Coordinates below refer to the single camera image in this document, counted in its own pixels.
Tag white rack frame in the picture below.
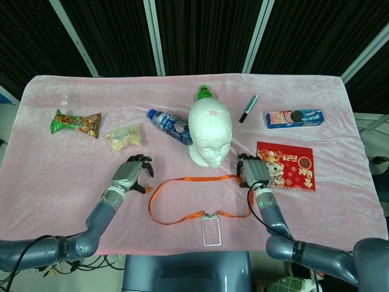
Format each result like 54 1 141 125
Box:
354 111 389 136

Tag green patterned bag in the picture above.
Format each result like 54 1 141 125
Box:
269 275 309 292

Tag blue white board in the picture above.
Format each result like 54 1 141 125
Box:
0 85 18 106

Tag grey blue robot torso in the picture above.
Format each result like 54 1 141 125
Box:
121 251 253 292

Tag green black marker pen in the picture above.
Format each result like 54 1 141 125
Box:
238 94 260 124

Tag orange lanyard strap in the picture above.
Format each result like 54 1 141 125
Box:
148 175 255 226

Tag blue drink bottle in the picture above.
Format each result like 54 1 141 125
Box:
147 109 195 146

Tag black floor cable bundle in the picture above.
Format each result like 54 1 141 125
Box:
30 254 125 274

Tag blue cookie box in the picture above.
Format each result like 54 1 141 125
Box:
266 109 324 130

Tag green bottle cap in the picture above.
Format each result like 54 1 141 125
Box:
196 85 215 103

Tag clear badge holder frame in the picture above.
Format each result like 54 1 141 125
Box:
201 212 222 247

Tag white foam mannequin head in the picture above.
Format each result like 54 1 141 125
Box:
188 99 233 168

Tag green orange snack bag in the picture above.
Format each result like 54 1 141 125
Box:
50 108 102 139

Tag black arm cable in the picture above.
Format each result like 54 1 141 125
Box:
0 234 61 292
247 181 297 244

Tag pink velvet tablecloth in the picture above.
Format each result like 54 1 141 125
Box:
0 74 387 256

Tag red spiral notebook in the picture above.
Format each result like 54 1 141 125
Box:
256 141 317 195

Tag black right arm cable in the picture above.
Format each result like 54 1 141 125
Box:
247 181 297 244

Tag white partition post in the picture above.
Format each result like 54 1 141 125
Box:
143 0 167 77
48 0 100 77
340 29 389 83
242 0 276 74

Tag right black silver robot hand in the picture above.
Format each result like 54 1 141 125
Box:
236 153 271 189

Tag clear plastic snack bag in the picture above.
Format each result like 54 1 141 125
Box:
104 123 143 156

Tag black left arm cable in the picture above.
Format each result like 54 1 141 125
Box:
0 234 61 292

